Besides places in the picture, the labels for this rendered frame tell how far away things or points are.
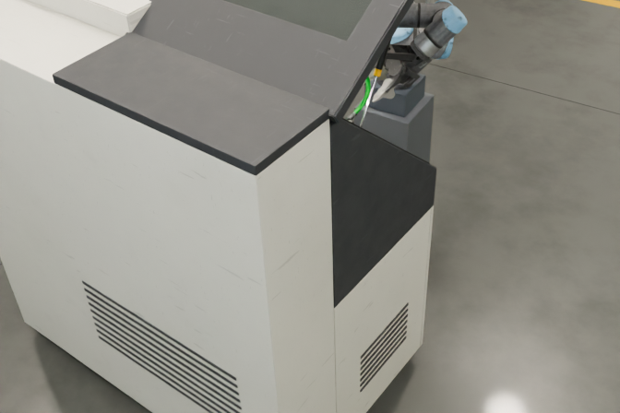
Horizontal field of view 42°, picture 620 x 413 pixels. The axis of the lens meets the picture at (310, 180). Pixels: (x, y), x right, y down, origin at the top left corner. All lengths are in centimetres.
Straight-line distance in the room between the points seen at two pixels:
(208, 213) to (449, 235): 201
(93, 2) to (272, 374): 118
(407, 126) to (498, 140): 140
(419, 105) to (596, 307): 116
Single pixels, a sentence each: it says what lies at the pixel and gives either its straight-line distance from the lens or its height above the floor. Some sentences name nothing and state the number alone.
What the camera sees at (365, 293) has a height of 71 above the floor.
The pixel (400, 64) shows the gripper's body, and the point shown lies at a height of 134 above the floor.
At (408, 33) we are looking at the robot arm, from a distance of 306.
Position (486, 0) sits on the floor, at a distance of 593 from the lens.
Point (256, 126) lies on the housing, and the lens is 188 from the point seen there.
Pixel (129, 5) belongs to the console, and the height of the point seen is 155.
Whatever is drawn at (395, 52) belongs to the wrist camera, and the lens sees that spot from 239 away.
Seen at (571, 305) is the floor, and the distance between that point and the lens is 361.
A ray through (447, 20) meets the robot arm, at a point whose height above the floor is 148.
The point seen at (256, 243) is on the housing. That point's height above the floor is 126.
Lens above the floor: 256
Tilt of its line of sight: 38 degrees down
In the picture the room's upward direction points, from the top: 2 degrees counter-clockwise
